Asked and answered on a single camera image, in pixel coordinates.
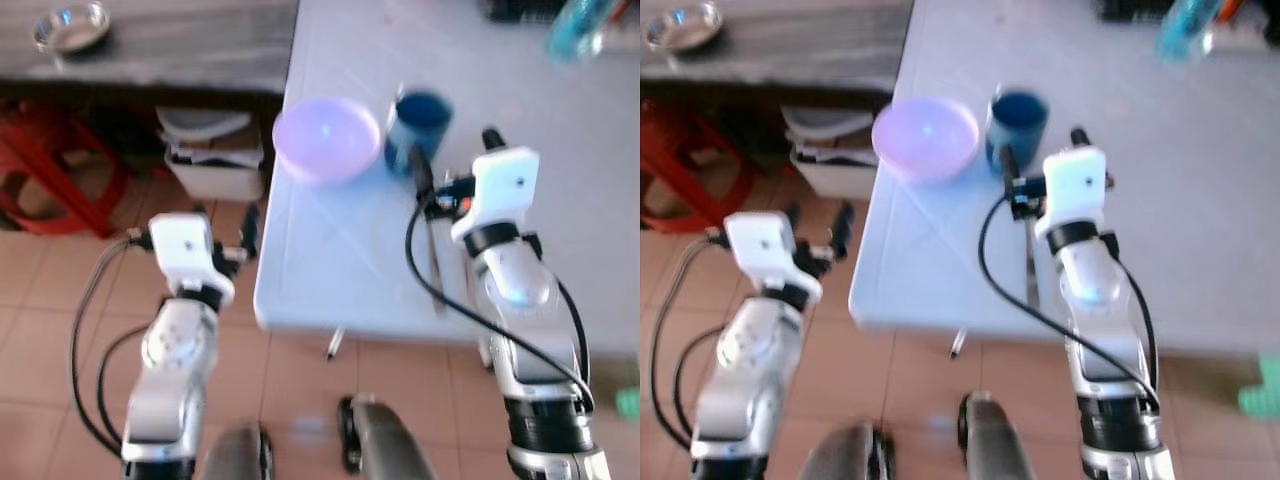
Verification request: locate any dark blue cup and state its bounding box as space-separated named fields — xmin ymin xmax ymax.
xmin=986 ymin=90 xmax=1050 ymax=173
xmin=385 ymin=90 xmax=453 ymax=178

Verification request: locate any grey left robot leg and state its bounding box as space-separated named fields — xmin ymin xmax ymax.
xmin=198 ymin=424 xmax=274 ymax=480
xmin=798 ymin=424 xmax=893 ymax=480

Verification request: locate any teal plastic bottle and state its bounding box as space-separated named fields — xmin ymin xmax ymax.
xmin=545 ymin=0 xmax=627 ymax=61
xmin=1157 ymin=0 xmax=1237 ymax=59

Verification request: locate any white storage bin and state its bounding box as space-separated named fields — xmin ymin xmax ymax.
xmin=783 ymin=105 xmax=881 ymax=199
xmin=157 ymin=107 xmax=269 ymax=203

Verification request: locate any metal table utensil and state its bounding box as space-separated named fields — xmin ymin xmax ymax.
xmin=424 ymin=196 xmax=449 ymax=317
xmin=1022 ymin=214 xmax=1044 ymax=312

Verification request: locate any pink plastic bowl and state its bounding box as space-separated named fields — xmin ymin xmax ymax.
xmin=272 ymin=97 xmax=383 ymax=186
xmin=871 ymin=96 xmax=981 ymax=184

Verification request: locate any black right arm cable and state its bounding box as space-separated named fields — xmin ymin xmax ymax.
xmin=404 ymin=198 xmax=597 ymax=413
xmin=978 ymin=195 xmax=1163 ymax=411

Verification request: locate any grey robot leg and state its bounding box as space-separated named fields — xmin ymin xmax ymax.
xmin=798 ymin=424 xmax=893 ymax=480
xmin=337 ymin=394 xmax=438 ymax=480
xmin=198 ymin=424 xmax=274 ymax=480
xmin=957 ymin=391 xmax=1048 ymax=480

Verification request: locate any black object on table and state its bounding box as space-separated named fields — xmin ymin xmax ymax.
xmin=1100 ymin=0 xmax=1171 ymax=23

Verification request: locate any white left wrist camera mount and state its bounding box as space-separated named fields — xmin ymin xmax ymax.
xmin=722 ymin=211 xmax=811 ymax=301
xmin=148 ymin=213 xmax=236 ymax=301

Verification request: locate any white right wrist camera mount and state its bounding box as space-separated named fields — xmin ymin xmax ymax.
xmin=1033 ymin=147 xmax=1110 ymax=241
xmin=450 ymin=147 xmax=541 ymax=244

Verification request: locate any grey right robot leg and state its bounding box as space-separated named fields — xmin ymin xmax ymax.
xmin=337 ymin=394 xmax=438 ymax=480
xmin=957 ymin=391 xmax=1048 ymax=480

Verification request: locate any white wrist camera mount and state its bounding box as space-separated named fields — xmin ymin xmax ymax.
xmin=450 ymin=147 xmax=541 ymax=244
xmin=722 ymin=211 xmax=811 ymax=301
xmin=1033 ymin=147 xmax=1110 ymax=241
xmin=148 ymin=213 xmax=236 ymax=301

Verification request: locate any small metal bowl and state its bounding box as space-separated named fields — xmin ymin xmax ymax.
xmin=645 ymin=2 xmax=724 ymax=55
xmin=33 ymin=2 xmax=112 ymax=55

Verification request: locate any dark wooden counter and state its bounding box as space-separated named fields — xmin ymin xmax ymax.
xmin=640 ymin=0 xmax=916 ymax=96
xmin=0 ymin=0 xmax=300 ymax=97

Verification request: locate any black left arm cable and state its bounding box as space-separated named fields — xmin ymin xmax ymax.
xmin=69 ymin=233 xmax=153 ymax=459
xmin=650 ymin=233 xmax=729 ymax=451

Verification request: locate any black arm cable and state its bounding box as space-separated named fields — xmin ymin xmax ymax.
xmin=978 ymin=195 xmax=1163 ymax=411
xmin=404 ymin=198 xmax=597 ymax=413
xmin=650 ymin=233 xmax=729 ymax=451
xmin=69 ymin=233 xmax=153 ymax=459

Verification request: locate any red plastic stool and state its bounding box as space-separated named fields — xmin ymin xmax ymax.
xmin=640 ymin=100 xmax=747 ymax=236
xmin=0 ymin=100 xmax=132 ymax=239

